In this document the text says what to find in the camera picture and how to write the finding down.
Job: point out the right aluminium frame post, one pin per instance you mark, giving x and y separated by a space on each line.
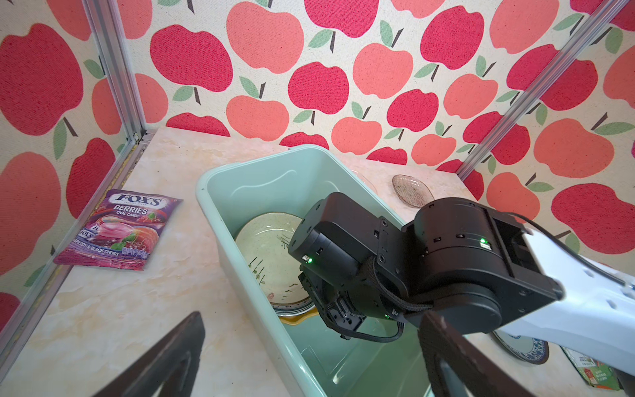
581 39

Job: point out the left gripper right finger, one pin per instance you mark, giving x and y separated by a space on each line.
457 368

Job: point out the beige ceramic bowl plate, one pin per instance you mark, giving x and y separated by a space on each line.
264 243

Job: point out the purple candy bag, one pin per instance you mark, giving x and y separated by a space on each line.
121 233

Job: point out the yellow polka dot plate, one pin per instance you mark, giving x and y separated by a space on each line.
298 319

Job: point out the smoky brown glass plate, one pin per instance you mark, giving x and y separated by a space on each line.
412 191

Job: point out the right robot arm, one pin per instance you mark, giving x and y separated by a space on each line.
479 269

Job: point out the aluminium frame post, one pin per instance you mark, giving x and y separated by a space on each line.
581 39
106 23

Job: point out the green snack packet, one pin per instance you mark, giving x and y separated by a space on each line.
594 373

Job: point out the mint green plastic bin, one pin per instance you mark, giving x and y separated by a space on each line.
311 359

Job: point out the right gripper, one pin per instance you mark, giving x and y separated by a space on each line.
351 263

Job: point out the blue patterned small plate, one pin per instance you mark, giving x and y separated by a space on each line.
527 349

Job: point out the left aluminium frame post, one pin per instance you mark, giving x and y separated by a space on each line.
106 23

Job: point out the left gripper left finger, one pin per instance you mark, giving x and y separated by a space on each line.
169 368

